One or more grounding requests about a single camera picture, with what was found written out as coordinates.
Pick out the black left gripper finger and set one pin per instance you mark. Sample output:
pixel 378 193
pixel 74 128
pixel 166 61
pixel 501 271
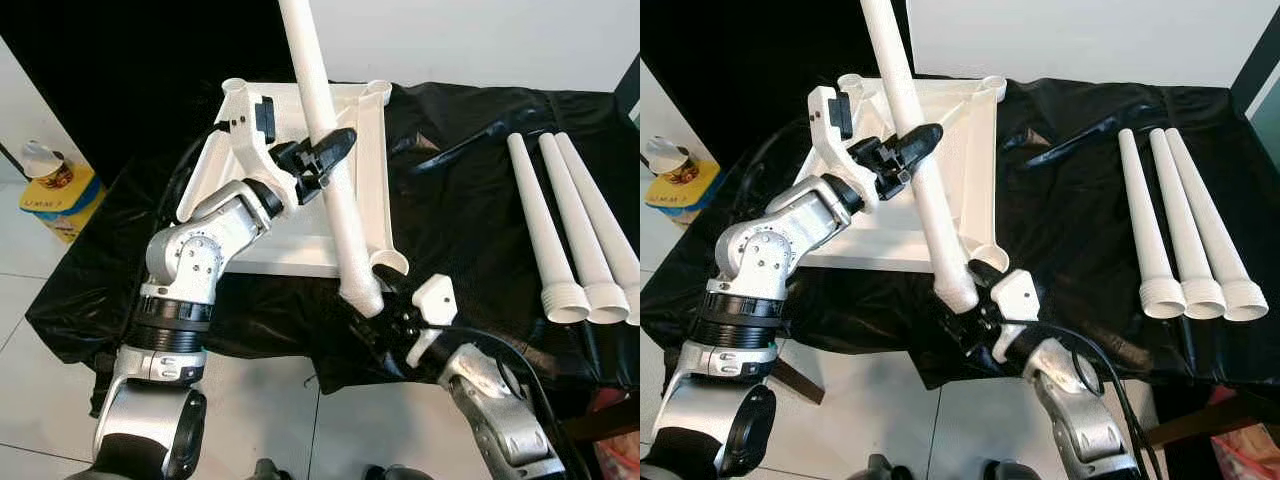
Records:
pixel 335 148
pixel 920 143

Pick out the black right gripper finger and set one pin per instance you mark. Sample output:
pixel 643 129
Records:
pixel 368 340
pixel 962 330
pixel 390 283
pixel 985 277

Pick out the white plastic table top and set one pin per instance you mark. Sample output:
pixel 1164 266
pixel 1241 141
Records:
pixel 375 170
pixel 975 170

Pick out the white plastic table leg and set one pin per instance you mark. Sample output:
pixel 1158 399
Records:
pixel 1220 235
pixel 1180 230
pixel 580 240
pixel 345 230
pixel 535 220
pixel 615 235
pixel 935 220
pixel 1140 220

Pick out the black plastic table cover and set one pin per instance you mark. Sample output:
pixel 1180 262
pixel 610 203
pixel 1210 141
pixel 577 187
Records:
pixel 470 250
pixel 1070 250

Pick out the dark grey robot right leg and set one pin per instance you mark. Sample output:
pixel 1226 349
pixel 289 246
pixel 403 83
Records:
pixel 1005 472
pixel 387 472

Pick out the dark grey robot leg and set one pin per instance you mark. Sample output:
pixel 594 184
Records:
pixel 277 470
pixel 885 470
pixel 387 472
pixel 1005 472

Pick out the dark grey robot left leg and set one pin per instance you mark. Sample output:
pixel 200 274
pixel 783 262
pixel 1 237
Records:
pixel 277 470
pixel 885 470

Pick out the yellow and blue box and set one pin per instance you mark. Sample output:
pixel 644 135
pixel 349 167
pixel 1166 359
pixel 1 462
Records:
pixel 690 190
pixel 65 205

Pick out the pink shopping bag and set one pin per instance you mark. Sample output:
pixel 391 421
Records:
pixel 620 460
pixel 1250 450

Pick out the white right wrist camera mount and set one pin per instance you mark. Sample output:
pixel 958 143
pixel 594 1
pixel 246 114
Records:
pixel 1018 295
pixel 435 300

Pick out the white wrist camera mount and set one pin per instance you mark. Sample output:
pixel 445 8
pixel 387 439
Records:
pixel 1018 295
pixel 240 135
pixel 435 300
pixel 825 130

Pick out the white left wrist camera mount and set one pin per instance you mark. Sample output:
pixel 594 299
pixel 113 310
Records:
pixel 240 135
pixel 825 130

